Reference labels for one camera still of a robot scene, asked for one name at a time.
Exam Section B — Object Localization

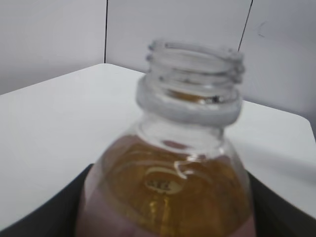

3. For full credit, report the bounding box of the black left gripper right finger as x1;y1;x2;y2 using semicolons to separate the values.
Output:
248;173;316;237

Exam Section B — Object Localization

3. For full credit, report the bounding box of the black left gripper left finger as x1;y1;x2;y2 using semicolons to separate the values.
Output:
0;164;93;237

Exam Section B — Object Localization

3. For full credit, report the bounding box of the peach oolong tea bottle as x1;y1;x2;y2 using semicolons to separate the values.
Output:
75;40;257;237

